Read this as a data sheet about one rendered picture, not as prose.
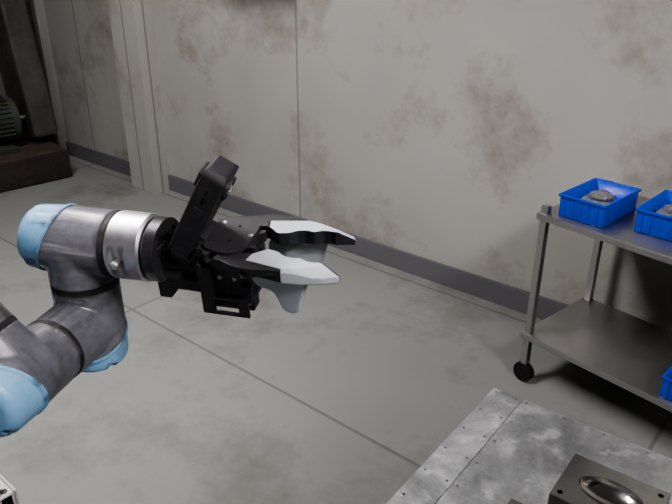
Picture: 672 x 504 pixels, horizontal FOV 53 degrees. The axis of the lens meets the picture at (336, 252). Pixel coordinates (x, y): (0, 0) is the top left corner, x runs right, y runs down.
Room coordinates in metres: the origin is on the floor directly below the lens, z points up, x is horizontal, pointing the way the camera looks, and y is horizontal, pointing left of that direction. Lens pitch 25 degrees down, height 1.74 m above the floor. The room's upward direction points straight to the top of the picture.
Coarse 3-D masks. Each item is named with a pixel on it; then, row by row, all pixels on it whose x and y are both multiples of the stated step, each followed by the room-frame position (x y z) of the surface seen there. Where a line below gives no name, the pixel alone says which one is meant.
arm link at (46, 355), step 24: (0, 312) 0.57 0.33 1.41; (0, 336) 0.55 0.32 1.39; (24, 336) 0.57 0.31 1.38; (48, 336) 0.59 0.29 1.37; (72, 336) 0.60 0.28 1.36; (0, 360) 0.54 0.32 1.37; (24, 360) 0.55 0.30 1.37; (48, 360) 0.56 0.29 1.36; (72, 360) 0.59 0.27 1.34; (0, 384) 0.51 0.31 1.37; (24, 384) 0.52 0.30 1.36; (48, 384) 0.55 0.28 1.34; (0, 408) 0.50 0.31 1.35; (24, 408) 0.51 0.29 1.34; (0, 432) 0.50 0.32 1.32
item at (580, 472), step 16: (576, 464) 0.96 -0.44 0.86; (592, 464) 0.96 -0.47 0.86; (560, 480) 0.92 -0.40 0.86; (576, 480) 0.92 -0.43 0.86; (592, 480) 0.93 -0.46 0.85; (608, 480) 0.92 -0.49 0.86; (624, 480) 0.92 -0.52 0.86; (560, 496) 0.88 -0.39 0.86; (576, 496) 0.88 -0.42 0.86; (592, 496) 0.90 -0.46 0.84; (608, 496) 0.90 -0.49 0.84; (624, 496) 0.89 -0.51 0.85; (640, 496) 0.88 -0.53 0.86; (656, 496) 0.88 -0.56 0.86
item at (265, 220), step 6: (252, 216) 0.68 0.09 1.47; (258, 216) 0.68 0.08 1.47; (264, 216) 0.67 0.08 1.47; (270, 216) 0.67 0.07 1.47; (276, 216) 0.67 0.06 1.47; (282, 216) 0.67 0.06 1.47; (288, 216) 0.67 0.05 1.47; (264, 222) 0.66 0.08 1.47; (270, 222) 0.66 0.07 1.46; (264, 228) 0.66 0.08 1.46
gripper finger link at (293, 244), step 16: (272, 224) 0.66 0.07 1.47; (288, 224) 0.66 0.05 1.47; (304, 224) 0.66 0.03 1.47; (320, 224) 0.65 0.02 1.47; (272, 240) 0.65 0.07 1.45; (288, 240) 0.64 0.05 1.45; (304, 240) 0.64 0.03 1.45; (320, 240) 0.64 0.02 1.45; (336, 240) 0.64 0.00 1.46; (352, 240) 0.64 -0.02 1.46; (304, 256) 0.66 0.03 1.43; (320, 256) 0.66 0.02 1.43
